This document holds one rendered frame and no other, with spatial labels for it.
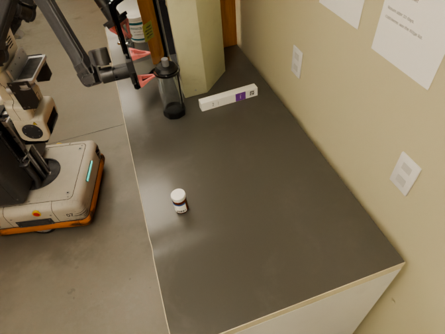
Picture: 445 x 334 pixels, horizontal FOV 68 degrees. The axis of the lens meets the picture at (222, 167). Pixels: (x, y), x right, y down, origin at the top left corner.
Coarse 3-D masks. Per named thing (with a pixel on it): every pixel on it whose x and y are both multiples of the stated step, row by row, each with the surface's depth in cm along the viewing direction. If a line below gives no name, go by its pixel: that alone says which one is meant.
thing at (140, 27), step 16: (112, 0) 127; (128, 0) 135; (144, 0) 144; (112, 16) 129; (128, 16) 137; (144, 16) 147; (128, 32) 140; (144, 32) 150; (128, 48) 142; (144, 48) 153; (160, 48) 165; (144, 64) 156
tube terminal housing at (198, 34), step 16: (176, 0) 125; (192, 0) 127; (208, 0) 136; (176, 16) 129; (192, 16) 131; (208, 16) 139; (176, 32) 134; (192, 32) 136; (208, 32) 143; (176, 48) 138; (192, 48) 141; (208, 48) 147; (192, 64) 146; (208, 64) 152; (224, 64) 167; (192, 80) 152; (208, 80) 156
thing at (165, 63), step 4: (164, 60) 129; (168, 60) 135; (160, 64) 133; (164, 64) 131; (168, 64) 132; (172, 64) 132; (176, 64) 135; (156, 68) 132; (160, 68) 131; (164, 68) 131; (168, 68) 131; (172, 68) 131; (176, 68) 132; (156, 72) 132; (160, 72) 130; (164, 72) 130; (168, 72) 130; (172, 72) 131
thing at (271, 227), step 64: (128, 128) 146; (192, 128) 142; (256, 128) 139; (192, 192) 119; (256, 192) 117; (320, 192) 115; (192, 256) 102; (256, 256) 101; (320, 256) 99; (384, 256) 98; (192, 320) 90; (256, 320) 89
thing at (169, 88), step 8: (176, 72) 131; (160, 80) 133; (168, 80) 132; (176, 80) 134; (160, 88) 137; (168, 88) 135; (176, 88) 137; (168, 96) 138; (176, 96) 139; (168, 104) 141; (176, 104) 142; (168, 112) 145; (176, 112) 145
